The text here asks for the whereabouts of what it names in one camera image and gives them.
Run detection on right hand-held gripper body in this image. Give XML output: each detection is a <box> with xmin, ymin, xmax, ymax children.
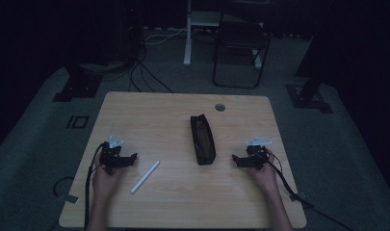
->
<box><xmin>245</xmin><ymin>137</ymin><xmax>273</xmax><ymax>171</ymax></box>

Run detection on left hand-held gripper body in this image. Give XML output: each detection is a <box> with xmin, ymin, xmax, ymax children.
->
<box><xmin>98</xmin><ymin>135</ymin><xmax>127</xmax><ymax>176</ymax></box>

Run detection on person's right hand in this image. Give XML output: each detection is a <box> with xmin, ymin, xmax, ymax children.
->
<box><xmin>247</xmin><ymin>147</ymin><xmax>280</xmax><ymax>195</ymax></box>

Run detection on white pen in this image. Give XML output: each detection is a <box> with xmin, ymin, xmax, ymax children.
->
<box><xmin>130</xmin><ymin>160</ymin><xmax>161</xmax><ymax>194</ymax></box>

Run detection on black pencil case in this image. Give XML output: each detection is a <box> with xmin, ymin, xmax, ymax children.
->
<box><xmin>189</xmin><ymin>114</ymin><xmax>217</xmax><ymax>167</ymax></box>

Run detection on black stand with base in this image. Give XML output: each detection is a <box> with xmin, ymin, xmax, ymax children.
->
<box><xmin>285</xmin><ymin>0</ymin><xmax>334</xmax><ymax>115</ymax></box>
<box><xmin>52</xmin><ymin>47</ymin><xmax>104</xmax><ymax>103</ymax></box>

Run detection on black folding chair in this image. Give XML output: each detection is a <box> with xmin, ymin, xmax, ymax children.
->
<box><xmin>212</xmin><ymin>3</ymin><xmax>273</xmax><ymax>90</ymax></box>

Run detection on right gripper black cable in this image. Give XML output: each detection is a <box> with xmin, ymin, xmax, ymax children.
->
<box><xmin>255</xmin><ymin>149</ymin><xmax>355</xmax><ymax>231</ymax></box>

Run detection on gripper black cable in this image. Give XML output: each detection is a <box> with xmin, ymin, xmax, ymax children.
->
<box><xmin>83</xmin><ymin>141</ymin><xmax>106</xmax><ymax>231</ymax></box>
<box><xmin>255</xmin><ymin>149</ymin><xmax>355</xmax><ymax>231</ymax></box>

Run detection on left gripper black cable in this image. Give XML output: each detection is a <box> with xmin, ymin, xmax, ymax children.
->
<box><xmin>83</xmin><ymin>141</ymin><xmax>106</xmax><ymax>231</ymax></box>

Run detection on black floor cables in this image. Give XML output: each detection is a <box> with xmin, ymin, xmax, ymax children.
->
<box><xmin>102</xmin><ymin>44</ymin><xmax>175</xmax><ymax>94</ymax></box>

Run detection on white floor cable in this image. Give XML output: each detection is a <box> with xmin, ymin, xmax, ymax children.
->
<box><xmin>143</xmin><ymin>27</ymin><xmax>188</xmax><ymax>46</ymax></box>

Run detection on white desk frame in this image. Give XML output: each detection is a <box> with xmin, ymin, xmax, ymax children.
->
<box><xmin>182</xmin><ymin>0</ymin><xmax>264</xmax><ymax>70</ymax></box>

